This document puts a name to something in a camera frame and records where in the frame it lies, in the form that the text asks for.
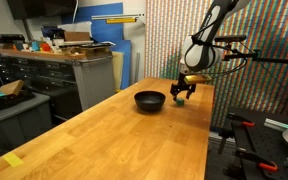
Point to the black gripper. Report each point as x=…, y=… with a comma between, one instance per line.
x=184, y=83

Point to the green block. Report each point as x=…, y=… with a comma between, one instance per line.
x=180, y=101

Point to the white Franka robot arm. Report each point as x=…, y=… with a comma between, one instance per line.
x=200, y=50

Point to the black bowl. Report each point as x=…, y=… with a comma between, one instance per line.
x=150, y=100

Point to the wooden block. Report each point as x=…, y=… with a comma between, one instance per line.
x=12, y=87

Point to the grey metal pole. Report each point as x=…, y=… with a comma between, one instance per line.
x=137, y=68

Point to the beige board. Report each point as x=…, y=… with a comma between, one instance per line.
x=118, y=71

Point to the grey perforated tool cabinet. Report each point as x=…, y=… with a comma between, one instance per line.
x=94, y=80

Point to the large blue board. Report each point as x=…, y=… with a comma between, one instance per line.
x=112, y=33

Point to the yellow spirit level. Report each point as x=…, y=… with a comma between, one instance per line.
x=120, y=20

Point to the black tray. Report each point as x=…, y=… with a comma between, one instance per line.
x=95, y=45

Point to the black perforated breadboard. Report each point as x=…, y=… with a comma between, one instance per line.
x=267, y=146

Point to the cardboard box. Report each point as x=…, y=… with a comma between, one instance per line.
x=77, y=36

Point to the orange container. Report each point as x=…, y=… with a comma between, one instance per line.
x=45, y=47

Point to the teal container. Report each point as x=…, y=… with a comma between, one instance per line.
x=35, y=45

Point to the grey plastic bin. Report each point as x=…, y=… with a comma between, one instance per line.
x=15, y=120

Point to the long black device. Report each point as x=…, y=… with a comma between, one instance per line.
x=8, y=38

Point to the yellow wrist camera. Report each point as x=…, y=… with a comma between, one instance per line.
x=198, y=79

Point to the black exterior camera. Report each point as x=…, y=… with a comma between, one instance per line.
x=230, y=38

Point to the black camera boom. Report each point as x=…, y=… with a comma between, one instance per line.
x=270, y=59

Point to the aluminium rail with green edge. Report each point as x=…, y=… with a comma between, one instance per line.
x=276, y=124

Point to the white metal rail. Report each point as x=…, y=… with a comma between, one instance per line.
x=117, y=16

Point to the black wall television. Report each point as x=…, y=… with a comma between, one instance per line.
x=40, y=8

